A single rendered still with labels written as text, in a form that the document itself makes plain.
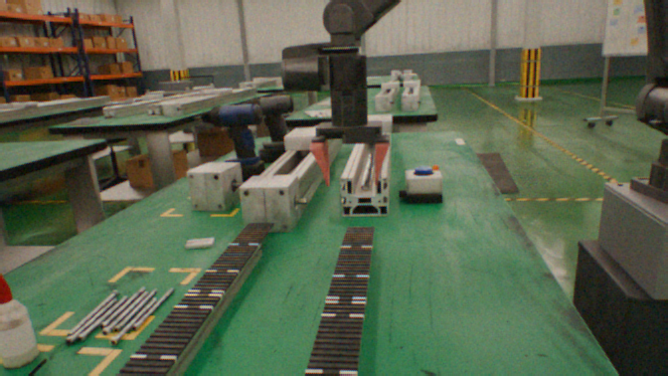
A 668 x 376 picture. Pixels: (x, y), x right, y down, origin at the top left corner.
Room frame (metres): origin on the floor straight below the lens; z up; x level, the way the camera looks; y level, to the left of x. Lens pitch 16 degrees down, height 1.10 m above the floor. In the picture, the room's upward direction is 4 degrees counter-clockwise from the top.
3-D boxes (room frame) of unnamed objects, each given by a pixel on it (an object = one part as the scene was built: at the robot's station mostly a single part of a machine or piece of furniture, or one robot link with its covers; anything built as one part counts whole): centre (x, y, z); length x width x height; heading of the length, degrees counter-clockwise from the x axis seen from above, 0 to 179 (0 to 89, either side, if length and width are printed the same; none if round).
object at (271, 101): (1.53, 0.22, 0.89); 0.20 x 0.08 x 0.22; 103
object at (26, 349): (0.47, 0.39, 0.84); 0.04 x 0.04 x 0.12
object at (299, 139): (1.33, 0.06, 0.87); 0.16 x 0.11 x 0.07; 171
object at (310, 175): (1.33, 0.06, 0.82); 0.80 x 0.10 x 0.09; 171
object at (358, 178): (1.30, -0.13, 0.82); 0.80 x 0.10 x 0.09; 171
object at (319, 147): (0.71, -0.01, 0.95); 0.07 x 0.07 x 0.09; 83
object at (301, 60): (0.71, 0.01, 1.12); 0.12 x 0.09 x 0.12; 79
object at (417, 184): (1.00, -0.20, 0.81); 0.10 x 0.08 x 0.06; 81
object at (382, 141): (0.70, -0.06, 0.95); 0.07 x 0.07 x 0.09; 83
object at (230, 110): (1.29, 0.29, 0.89); 0.20 x 0.08 x 0.22; 82
